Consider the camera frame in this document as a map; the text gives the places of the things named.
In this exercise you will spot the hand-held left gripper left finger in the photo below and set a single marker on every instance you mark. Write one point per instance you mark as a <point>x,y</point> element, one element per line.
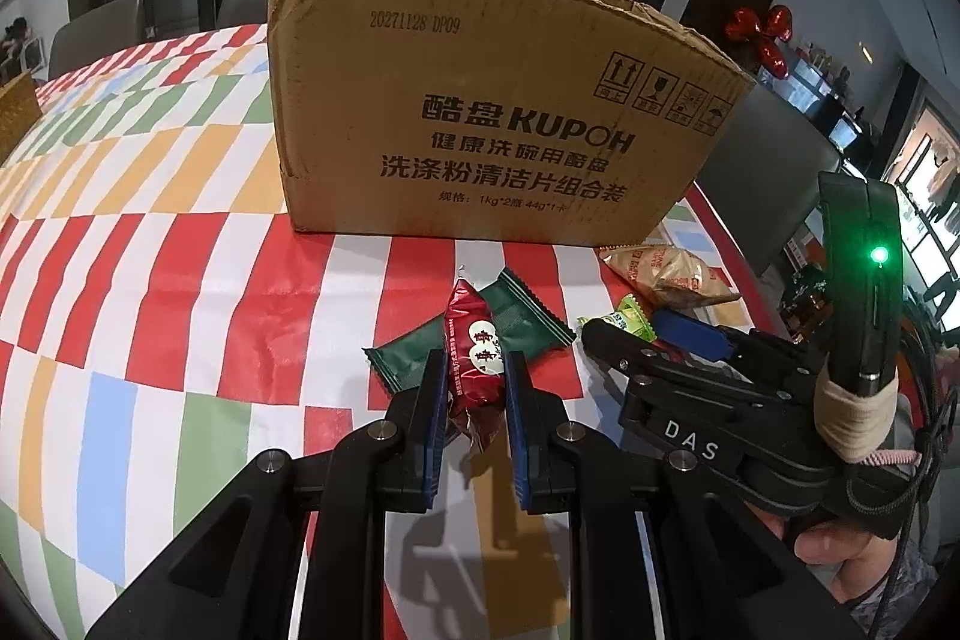
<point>433,430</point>

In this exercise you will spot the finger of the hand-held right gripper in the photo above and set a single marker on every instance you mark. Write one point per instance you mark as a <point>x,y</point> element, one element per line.
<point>622,351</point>
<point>690,329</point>

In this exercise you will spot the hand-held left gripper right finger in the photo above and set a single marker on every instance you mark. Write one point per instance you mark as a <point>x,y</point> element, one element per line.
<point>517,430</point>

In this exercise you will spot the light green snack packet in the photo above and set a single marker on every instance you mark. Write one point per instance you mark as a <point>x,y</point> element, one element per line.
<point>630,321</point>

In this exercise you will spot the red snack packet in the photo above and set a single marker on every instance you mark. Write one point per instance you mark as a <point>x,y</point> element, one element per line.
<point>472,347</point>

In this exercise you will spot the dark green snack packet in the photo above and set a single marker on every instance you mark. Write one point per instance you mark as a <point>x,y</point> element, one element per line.
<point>525,317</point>

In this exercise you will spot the brown cardboard box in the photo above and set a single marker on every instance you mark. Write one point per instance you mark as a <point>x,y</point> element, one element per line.
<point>450,85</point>

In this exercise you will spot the person's right forearm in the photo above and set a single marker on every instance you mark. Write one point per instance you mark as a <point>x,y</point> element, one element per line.
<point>877,584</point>

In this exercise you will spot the person's right hand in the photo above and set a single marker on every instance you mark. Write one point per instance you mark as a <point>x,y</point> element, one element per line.
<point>832,542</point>

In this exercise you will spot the golden orange snack packet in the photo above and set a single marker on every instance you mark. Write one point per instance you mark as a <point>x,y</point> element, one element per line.
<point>667,276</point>

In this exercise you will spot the red balloon dog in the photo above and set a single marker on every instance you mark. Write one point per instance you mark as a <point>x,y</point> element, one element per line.
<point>765,33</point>

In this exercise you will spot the striped colourful tablecloth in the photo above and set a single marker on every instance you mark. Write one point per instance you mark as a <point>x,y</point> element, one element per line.
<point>150,235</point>

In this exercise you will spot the woven wicker box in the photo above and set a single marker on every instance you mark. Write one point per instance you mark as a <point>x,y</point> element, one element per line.
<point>15,115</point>

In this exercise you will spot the cluttered small shelf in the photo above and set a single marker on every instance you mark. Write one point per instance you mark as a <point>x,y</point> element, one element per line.
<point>19,44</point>

